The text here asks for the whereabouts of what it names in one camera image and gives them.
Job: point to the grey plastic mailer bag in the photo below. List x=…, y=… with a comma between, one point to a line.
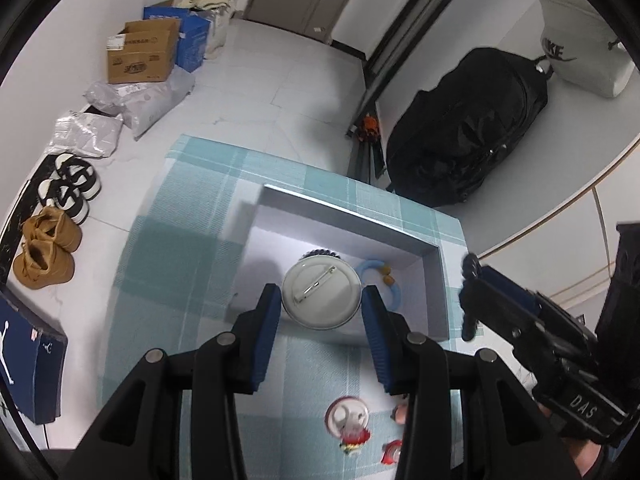
x=141, y=104

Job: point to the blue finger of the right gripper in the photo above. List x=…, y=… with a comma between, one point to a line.
x=521, y=296

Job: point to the red white cartoon badge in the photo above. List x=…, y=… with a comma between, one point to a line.
x=344, y=411

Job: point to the red clear keychain charm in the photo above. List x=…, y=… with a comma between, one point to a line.
x=391, y=452

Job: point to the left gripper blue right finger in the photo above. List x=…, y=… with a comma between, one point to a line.
x=383, y=341

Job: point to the cream tote bag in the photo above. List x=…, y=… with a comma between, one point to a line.
x=219, y=14

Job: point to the blue Jordan shoe box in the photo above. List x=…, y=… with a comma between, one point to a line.
x=32, y=360

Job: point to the tan boot upper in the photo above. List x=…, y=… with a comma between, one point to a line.
x=53, y=225

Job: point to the blue cardboard box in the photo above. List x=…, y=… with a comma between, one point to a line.
x=193, y=34

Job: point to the black tripod stand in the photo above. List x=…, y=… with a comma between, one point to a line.
x=414, y=20

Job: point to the black white sandal lower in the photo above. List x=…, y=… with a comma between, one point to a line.
x=64, y=196

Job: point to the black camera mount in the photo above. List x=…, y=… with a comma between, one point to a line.
x=618, y=326

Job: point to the teal plaid tablecloth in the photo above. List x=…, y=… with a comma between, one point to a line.
x=173, y=287

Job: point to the brown cardboard box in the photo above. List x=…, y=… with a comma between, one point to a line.
x=144, y=51

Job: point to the black white sandal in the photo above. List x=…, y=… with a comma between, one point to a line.
x=64, y=196
x=78, y=172

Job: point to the tan boot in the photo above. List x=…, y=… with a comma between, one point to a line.
x=42, y=263
x=53, y=225

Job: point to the white round pin badge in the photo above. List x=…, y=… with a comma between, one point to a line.
x=321, y=291

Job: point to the person's right hand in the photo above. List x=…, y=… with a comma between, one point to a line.
x=587, y=456

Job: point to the tan boot lower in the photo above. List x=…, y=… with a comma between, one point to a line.
x=42, y=263

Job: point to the grey cardboard box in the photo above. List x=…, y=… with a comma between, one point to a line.
x=407, y=272

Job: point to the white Nike bag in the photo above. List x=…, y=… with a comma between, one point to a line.
x=583, y=49

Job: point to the black backpack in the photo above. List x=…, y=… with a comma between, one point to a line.
x=451, y=137

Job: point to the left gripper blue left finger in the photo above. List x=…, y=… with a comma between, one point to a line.
x=267, y=317

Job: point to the white plastic mailer bag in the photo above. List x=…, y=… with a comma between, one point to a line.
x=85, y=135

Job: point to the black white sandal upper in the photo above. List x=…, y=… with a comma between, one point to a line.
x=78, y=172

